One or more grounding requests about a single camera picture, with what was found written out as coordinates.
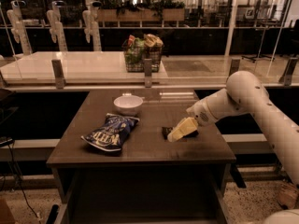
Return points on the white robot arm far left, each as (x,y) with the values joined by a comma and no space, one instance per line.
(48,116)

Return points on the black rxbar chocolate bar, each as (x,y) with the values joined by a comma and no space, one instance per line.
(167,130)

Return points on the white ceramic bowl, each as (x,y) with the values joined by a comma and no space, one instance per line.
(128,105)

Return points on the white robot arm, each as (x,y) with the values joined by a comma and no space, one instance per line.
(244,93)

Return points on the white robot arm middle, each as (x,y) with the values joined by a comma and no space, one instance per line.
(56,26)

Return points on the wire basket of snacks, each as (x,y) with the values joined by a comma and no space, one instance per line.
(136,50)

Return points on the dark equipment at left edge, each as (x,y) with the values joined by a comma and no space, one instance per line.
(7,109)

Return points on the metal glass clamp left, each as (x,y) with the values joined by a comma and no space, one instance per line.
(58,74)

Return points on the blue chip bag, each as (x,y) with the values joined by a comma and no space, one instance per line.
(112,134)

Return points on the metal glass clamp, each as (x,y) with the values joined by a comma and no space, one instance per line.
(286,78)
(147,72)
(234,67)
(58,74)

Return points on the metal glass clamp far right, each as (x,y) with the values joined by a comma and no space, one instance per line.
(286,78)

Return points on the metal glass clamp centre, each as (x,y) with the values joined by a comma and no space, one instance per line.
(147,72)

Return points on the brown drawer cabinet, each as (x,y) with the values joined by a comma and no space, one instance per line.
(145,145)

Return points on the wooden planter with plants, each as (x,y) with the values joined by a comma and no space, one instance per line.
(133,11)

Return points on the open top drawer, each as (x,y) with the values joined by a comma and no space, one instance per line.
(144,195)

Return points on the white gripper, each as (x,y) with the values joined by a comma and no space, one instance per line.
(199,112)

